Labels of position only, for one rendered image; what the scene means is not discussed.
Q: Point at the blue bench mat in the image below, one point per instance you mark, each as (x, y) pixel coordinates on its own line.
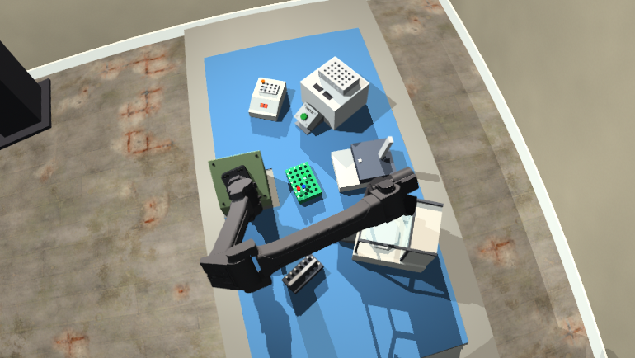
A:
(349, 309)

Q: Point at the green tube rack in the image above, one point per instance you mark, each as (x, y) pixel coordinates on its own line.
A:
(295, 176)

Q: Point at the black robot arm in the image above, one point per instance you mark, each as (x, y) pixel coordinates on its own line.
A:
(231, 258)

